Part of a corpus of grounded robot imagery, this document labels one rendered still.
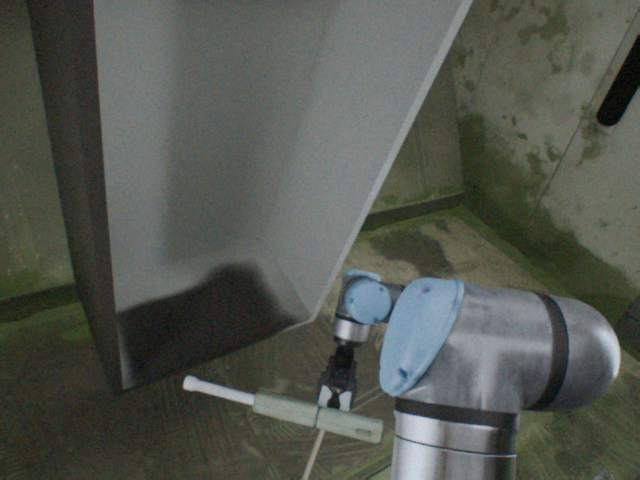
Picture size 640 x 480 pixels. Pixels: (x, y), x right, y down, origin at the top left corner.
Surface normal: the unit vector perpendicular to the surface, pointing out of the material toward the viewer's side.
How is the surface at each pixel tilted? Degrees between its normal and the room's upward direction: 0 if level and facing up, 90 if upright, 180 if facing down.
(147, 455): 0
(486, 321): 23
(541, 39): 90
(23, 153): 57
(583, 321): 18
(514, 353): 48
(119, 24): 102
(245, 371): 0
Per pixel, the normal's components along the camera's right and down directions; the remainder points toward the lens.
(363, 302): -0.02, 0.00
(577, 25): -0.84, 0.21
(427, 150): 0.52, 0.07
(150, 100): 0.51, 0.73
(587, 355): 0.31, -0.16
